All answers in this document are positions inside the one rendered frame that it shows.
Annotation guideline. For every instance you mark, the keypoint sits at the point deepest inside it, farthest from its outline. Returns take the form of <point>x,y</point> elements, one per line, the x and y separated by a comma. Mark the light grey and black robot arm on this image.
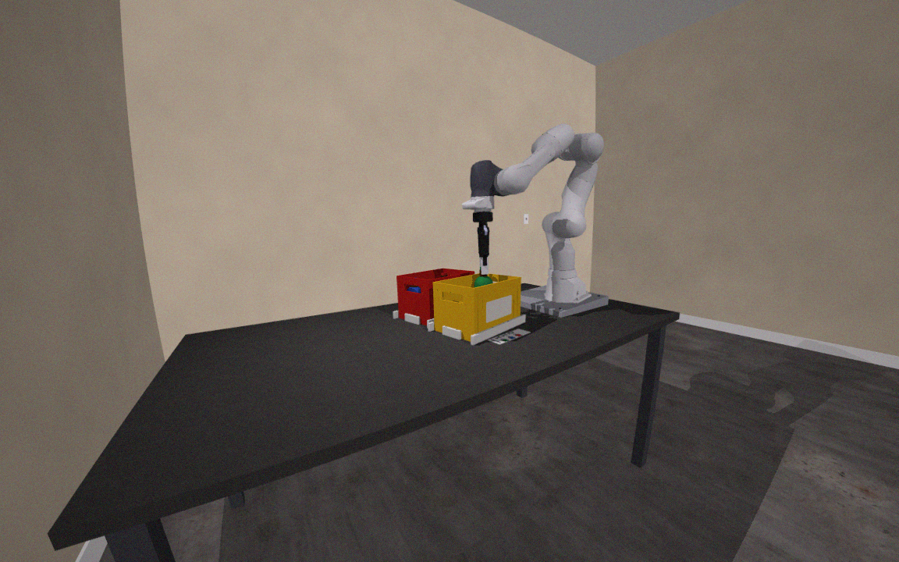
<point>487,180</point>

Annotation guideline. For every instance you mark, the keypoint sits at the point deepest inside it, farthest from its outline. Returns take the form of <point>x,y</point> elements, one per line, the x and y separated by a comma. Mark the red crate with dividers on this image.
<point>422,304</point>

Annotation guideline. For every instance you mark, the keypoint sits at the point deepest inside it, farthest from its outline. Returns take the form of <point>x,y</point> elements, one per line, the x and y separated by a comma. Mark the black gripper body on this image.
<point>482,218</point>

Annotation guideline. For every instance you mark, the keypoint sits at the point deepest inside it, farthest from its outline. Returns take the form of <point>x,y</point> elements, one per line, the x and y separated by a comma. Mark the green bottle with pale green label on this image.
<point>482,280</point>

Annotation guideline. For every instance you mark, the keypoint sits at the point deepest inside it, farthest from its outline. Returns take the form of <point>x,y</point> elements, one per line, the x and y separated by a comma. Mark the white paper strip with colored marks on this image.
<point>508,336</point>

